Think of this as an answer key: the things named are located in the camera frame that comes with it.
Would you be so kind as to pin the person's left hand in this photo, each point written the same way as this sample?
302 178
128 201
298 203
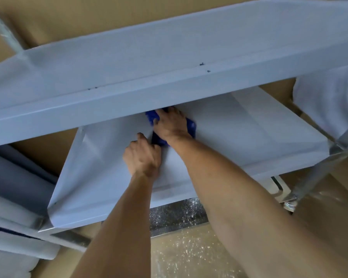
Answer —
143 159

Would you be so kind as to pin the person's right hand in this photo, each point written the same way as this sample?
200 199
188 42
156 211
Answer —
171 125

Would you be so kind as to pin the person's left thumb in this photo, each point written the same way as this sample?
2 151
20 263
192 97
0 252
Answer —
142 138

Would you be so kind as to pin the person's right thumb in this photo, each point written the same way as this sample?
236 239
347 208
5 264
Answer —
156 123

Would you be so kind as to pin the blue plastic scraper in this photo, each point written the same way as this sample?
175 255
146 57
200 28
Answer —
191 127

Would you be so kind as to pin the white protective film sheet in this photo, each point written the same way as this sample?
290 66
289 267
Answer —
104 159

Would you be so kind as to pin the person's left forearm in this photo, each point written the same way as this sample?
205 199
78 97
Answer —
119 228

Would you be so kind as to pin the person's right forearm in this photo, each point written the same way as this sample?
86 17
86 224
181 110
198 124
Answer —
249 214

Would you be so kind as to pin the large film-covered steel shelf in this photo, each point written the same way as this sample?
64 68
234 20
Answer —
162 63

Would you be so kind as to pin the small film-covered steel shelf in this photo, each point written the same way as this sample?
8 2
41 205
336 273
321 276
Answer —
249 133

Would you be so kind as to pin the clear plastic floor sheet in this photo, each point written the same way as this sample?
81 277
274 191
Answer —
185 251

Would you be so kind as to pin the grey film-covered panel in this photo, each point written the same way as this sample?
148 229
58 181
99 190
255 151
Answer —
17 176

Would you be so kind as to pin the white film-covered panel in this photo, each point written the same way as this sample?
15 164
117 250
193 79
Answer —
20 244
11 209

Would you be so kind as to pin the cart caster wheel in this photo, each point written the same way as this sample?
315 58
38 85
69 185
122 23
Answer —
290 206

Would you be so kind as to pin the white folded cloth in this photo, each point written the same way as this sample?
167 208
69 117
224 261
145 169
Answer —
327 104

